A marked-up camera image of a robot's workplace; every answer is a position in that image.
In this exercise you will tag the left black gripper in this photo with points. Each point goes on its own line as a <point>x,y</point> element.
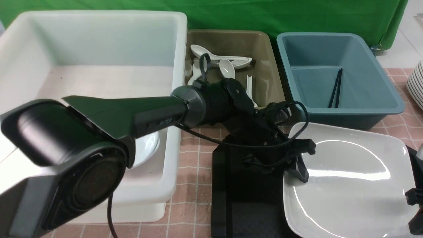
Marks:
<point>267,146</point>

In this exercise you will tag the white square plate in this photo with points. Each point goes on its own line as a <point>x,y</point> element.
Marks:
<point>356,187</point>

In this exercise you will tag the black chopstick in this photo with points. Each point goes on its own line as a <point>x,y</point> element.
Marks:
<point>333,94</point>
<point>339,79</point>

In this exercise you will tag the white bowl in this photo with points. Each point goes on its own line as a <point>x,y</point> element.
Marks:
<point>145,148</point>

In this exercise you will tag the white spoon with lettering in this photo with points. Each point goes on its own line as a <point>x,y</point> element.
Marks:
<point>227,69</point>

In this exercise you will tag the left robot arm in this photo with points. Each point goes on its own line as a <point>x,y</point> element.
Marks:
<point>68,159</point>

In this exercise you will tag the black plastic tray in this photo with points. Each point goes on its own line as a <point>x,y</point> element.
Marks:
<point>247,203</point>

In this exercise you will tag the olive green plastic bin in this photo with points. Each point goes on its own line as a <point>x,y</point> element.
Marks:
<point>266,82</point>

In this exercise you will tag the blue plastic bin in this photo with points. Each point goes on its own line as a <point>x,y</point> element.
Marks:
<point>311,61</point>

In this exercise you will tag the white spoon right side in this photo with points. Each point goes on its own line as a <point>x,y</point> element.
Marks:
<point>249,89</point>

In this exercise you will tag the stack of white plates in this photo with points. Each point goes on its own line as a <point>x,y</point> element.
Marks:
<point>415,84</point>

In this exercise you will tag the pink checkered tablecloth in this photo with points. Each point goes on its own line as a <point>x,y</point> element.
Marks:
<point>188,213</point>

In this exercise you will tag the white spoon left small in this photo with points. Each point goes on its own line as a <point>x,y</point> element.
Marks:
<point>196,73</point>

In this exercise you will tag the white spoon top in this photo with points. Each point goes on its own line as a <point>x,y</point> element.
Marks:
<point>199,50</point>

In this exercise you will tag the green cloth backdrop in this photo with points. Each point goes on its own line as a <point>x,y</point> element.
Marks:
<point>376,21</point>

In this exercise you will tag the large white plastic bin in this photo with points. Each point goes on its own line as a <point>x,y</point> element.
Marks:
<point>103,54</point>

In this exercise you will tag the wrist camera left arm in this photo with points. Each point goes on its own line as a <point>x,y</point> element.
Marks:
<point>277,113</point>

